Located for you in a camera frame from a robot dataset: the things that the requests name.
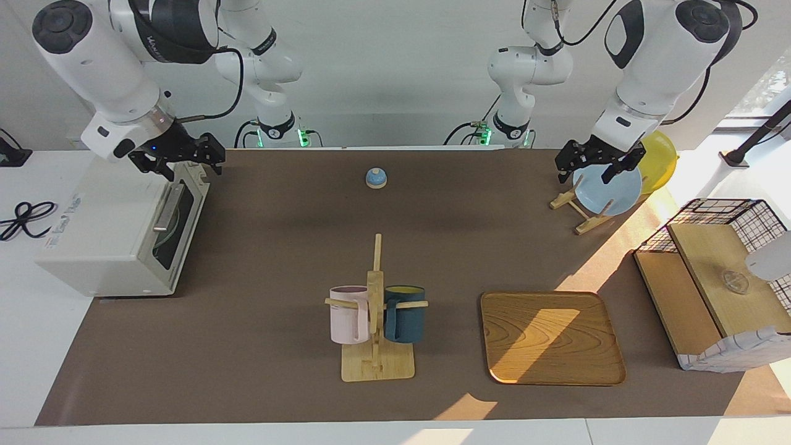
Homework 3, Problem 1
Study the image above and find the glass oven door with handle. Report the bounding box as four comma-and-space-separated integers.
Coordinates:
139, 162, 211, 295

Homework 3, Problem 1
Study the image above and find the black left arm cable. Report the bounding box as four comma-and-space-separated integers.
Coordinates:
522, 0, 759, 124

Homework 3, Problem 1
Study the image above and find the small clear glass dish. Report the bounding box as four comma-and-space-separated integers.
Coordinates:
720, 270, 750, 295

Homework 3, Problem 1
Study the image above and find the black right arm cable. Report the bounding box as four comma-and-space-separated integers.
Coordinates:
173, 46, 245, 122

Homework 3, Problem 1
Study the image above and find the wooden plate rack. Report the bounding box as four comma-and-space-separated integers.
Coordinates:
549, 175, 649, 235

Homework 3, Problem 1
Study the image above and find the dark blue mug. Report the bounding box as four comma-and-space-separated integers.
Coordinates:
383, 285, 426, 344

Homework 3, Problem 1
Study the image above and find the wooden mug rack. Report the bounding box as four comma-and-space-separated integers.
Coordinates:
325, 233, 429, 383

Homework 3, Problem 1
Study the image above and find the light blue plate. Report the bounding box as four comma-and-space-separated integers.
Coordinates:
572, 162, 643, 217

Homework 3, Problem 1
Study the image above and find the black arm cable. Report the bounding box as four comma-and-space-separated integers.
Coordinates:
173, 46, 245, 122
522, 0, 759, 124

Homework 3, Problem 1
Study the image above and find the black stand base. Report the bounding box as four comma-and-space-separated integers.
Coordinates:
0, 129, 33, 167

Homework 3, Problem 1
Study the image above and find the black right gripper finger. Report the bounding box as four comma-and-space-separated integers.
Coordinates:
129, 151, 177, 182
201, 132, 226, 175

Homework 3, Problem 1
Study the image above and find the pink mug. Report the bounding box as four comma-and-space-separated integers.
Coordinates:
329, 285, 371, 345

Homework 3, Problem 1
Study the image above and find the black angled stand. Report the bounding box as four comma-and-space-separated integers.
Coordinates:
720, 99, 791, 169

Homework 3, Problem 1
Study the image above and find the yellow plate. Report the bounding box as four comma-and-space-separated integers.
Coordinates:
637, 130, 679, 195

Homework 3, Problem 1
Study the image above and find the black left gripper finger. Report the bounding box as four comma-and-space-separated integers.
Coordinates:
555, 141, 578, 184
601, 151, 645, 184

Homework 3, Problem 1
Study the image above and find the brown table mat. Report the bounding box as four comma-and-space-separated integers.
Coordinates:
35, 148, 791, 427

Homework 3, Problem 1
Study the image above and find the white rounded plastic object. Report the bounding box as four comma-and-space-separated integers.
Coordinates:
745, 231, 791, 282

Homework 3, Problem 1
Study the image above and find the square wooden tray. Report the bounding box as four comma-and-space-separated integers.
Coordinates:
480, 291, 627, 386

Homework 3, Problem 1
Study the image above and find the black base cable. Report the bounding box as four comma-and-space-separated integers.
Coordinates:
234, 119, 260, 149
444, 93, 502, 146

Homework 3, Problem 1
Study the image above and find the cream toaster oven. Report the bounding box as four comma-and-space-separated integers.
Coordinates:
35, 145, 211, 298

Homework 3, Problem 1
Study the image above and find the black coiled cable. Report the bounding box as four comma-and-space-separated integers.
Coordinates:
0, 201, 57, 242

